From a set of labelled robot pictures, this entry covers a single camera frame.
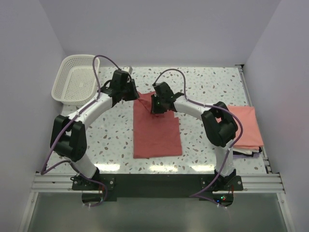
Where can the folded salmon t shirt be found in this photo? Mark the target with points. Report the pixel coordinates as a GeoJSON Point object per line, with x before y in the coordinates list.
{"type": "Point", "coordinates": [251, 138]}

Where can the red t shirt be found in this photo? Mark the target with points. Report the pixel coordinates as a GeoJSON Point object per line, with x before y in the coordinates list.
{"type": "Point", "coordinates": [154, 135]}

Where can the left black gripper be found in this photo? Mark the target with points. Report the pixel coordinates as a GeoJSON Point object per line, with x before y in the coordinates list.
{"type": "Point", "coordinates": [132, 92]}

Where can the aluminium frame rail right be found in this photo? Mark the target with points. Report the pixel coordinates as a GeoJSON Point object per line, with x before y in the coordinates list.
{"type": "Point", "coordinates": [268, 183]}

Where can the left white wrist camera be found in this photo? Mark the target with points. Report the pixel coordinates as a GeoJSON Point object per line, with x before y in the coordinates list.
{"type": "Point", "coordinates": [128, 69]}

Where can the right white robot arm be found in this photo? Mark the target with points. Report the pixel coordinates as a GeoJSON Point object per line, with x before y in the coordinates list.
{"type": "Point", "coordinates": [218, 122]}

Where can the white plastic basket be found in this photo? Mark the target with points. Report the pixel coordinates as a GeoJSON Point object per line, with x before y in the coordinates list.
{"type": "Point", "coordinates": [75, 82]}

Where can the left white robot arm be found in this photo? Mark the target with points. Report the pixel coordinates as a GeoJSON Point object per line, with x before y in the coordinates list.
{"type": "Point", "coordinates": [69, 132]}

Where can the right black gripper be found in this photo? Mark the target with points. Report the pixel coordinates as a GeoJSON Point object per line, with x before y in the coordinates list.
{"type": "Point", "coordinates": [157, 105]}

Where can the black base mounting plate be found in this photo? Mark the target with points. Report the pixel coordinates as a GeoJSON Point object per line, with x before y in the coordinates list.
{"type": "Point", "coordinates": [157, 186]}

